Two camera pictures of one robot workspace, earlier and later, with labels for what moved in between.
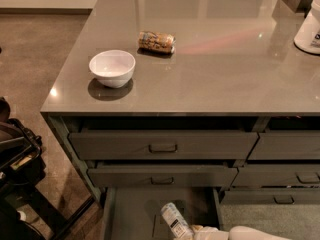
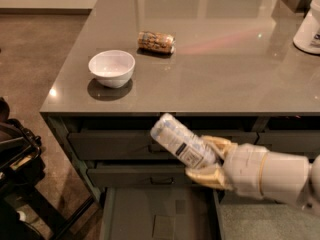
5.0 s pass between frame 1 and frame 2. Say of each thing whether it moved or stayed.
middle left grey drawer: stayed
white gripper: moved
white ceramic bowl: stayed
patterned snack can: stayed
